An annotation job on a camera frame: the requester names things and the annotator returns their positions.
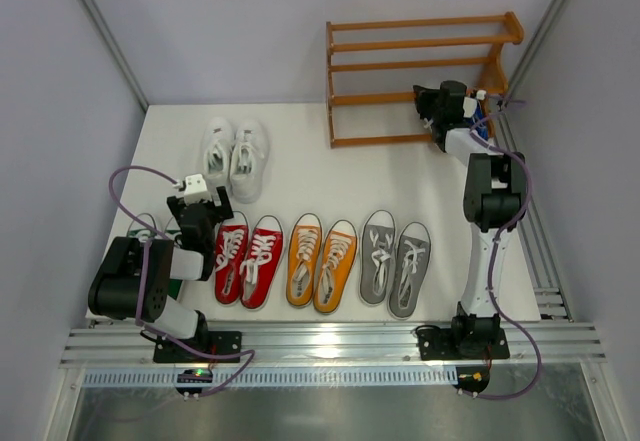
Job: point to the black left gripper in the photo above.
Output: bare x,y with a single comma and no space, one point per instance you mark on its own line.
220,206

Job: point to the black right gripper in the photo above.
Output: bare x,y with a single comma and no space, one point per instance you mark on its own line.
435,106

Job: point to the blue canvas sneaker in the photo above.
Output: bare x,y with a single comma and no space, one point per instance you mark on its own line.
482,128

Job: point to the red canvas sneaker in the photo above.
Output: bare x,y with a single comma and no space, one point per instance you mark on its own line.
230,250
259,268

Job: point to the orange canvas sneaker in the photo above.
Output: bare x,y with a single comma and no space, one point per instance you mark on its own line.
337,259
304,247

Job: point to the grey canvas sneaker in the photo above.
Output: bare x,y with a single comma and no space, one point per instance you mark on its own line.
412,262
377,256

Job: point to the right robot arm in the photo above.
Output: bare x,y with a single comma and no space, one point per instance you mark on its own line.
495,196

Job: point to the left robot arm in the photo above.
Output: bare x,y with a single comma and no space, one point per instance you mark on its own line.
134,278

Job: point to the wooden shoe shelf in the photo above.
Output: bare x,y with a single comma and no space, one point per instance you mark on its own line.
492,78

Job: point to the white leather sneaker left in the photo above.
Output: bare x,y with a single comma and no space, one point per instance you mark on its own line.
216,150

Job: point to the white leather sneaker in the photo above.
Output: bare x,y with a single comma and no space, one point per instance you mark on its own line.
248,161
216,150

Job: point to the white leather sneaker right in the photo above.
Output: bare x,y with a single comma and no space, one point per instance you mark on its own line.
248,161

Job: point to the green canvas sneaker right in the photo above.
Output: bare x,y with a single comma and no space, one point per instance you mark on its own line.
172,230

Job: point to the left controller board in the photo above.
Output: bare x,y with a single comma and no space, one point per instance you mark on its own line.
193,382

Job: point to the controller board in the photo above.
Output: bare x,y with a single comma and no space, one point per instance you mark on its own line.
472,379
193,382

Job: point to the right controller board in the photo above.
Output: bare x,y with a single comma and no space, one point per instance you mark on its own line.
472,379

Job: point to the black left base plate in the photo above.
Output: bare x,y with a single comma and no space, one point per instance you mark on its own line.
220,343

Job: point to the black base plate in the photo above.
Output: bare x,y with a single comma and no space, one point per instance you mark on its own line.
437,343
220,343

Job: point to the slotted grey cable duct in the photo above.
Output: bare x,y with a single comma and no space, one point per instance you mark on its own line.
348,376

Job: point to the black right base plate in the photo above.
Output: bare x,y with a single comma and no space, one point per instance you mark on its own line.
437,343

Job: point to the aluminium mounting rail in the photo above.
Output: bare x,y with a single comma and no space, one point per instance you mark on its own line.
298,343

